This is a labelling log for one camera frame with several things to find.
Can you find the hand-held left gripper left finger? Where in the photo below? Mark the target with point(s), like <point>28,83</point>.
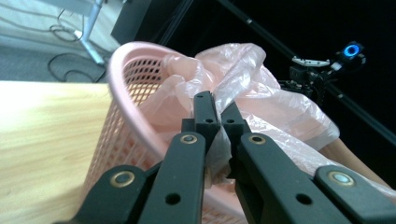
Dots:
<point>204,112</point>

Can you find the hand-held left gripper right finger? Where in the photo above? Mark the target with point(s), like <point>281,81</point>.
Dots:
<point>235,121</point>

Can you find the pink plastic bag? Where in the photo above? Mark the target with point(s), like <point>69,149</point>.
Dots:
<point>280,109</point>

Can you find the pink mesh plastic basket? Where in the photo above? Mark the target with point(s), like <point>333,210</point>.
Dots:
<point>124,149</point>

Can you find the black metal stand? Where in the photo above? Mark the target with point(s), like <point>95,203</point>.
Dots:
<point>358,109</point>

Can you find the white desk frame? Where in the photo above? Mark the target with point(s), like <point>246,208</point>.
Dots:
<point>90,28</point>

